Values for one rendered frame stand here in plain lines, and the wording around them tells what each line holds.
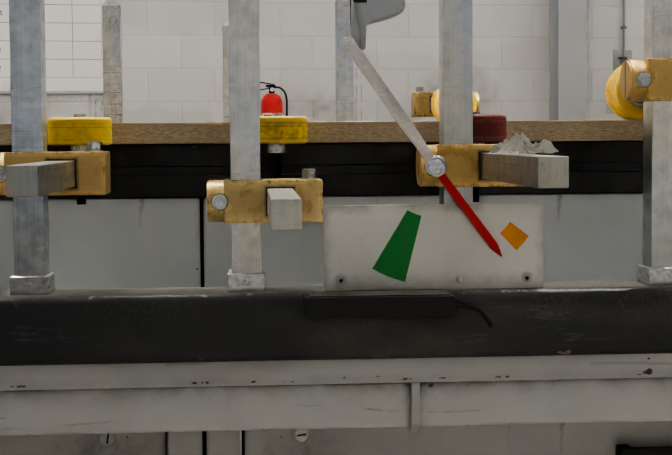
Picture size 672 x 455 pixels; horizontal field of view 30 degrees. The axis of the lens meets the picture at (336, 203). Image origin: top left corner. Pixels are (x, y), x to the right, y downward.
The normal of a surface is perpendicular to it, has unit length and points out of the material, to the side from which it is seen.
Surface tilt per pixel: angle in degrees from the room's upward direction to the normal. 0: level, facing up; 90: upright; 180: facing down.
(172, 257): 90
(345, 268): 90
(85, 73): 90
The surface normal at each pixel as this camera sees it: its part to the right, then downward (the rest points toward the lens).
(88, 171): 0.07, 0.05
